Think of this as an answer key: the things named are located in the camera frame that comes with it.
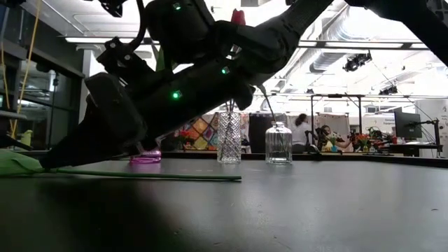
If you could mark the person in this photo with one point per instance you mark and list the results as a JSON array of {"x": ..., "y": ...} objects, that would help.
[
  {"x": 325, "y": 134},
  {"x": 301, "y": 134}
]

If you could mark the yellow-green water bottle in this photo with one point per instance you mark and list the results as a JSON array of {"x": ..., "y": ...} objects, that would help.
[{"x": 26, "y": 138}]

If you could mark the black tripod stand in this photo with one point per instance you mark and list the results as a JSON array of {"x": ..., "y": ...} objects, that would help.
[{"x": 53, "y": 105}]

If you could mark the colourful patchwork quilt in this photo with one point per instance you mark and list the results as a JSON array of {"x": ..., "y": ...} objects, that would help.
[{"x": 201, "y": 129}]

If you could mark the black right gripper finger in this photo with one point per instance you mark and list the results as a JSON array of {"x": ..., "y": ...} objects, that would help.
[{"x": 105, "y": 122}]

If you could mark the black fabric panel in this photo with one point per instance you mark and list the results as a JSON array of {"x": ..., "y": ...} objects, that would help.
[{"x": 257, "y": 133}]

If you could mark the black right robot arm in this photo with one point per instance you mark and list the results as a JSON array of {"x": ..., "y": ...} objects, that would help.
[{"x": 297, "y": 28}]

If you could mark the pink artificial tulip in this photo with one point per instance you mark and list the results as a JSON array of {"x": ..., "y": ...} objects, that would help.
[
  {"x": 21, "y": 164},
  {"x": 267, "y": 103}
]

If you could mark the clear plain glass vase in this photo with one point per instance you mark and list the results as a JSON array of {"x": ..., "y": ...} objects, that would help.
[{"x": 278, "y": 143}]

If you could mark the white poster board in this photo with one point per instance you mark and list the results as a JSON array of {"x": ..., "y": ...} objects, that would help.
[{"x": 442, "y": 126}]

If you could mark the black workstation frame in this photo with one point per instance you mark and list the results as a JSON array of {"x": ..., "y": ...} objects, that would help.
[{"x": 360, "y": 115}]

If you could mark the pink ribbed glass vase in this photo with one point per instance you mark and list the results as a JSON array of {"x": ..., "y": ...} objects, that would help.
[{"x": 147, "y": 158}]

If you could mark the white flower bouquet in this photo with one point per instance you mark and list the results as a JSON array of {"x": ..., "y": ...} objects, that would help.
[{"x": 333, "y": 140}]

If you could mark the orange flower bouquet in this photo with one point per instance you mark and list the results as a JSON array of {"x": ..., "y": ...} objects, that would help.
[{"x": 363, "y": 139}]

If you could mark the red artificial tulip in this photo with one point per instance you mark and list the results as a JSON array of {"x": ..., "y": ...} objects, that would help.
[{"x": 238, "y": 17}]

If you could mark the long white light fixture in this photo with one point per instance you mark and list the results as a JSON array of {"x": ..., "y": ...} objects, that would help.
[
  {"x": 364, "y": 45},
  {"x": 98, "y": 40}
]

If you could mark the clear diamond-cut glass vase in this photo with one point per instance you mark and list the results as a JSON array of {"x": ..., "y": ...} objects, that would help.
[{"x": 229, "y": 140}]

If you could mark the black camera cluster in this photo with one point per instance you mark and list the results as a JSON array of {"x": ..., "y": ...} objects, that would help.
[
  {"x": 357, "y": 62},
  {"x": 388, "y": 91}
]

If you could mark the black desk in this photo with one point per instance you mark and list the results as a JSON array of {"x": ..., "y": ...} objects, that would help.
[{"x": 413, "y": 148}]

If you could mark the black computer monitor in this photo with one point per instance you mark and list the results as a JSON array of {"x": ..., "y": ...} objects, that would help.
[{"x": 407, "y": 124}]

